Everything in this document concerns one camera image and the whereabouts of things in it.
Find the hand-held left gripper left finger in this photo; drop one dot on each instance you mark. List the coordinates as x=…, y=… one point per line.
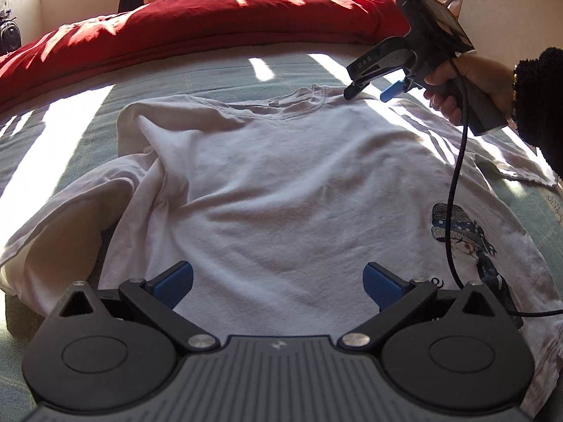
x=176, y=281

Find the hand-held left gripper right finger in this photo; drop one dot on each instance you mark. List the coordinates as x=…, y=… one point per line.
x=379, y=282

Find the red duvet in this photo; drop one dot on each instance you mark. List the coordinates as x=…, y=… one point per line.
x=198, y=26

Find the black backpack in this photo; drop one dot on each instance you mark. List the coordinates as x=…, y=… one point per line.
x=9, y=35

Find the white printed t-shirt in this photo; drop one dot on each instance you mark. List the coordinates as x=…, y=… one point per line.
x=286, y=184

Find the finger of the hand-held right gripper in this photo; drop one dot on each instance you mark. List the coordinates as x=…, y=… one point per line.
x=392, y=91
x=357, y=89

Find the person's right hand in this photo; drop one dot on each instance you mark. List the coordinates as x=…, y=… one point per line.
x=492, y=77

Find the green plaid blanket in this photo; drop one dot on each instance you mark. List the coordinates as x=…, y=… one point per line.
x=211, y=74

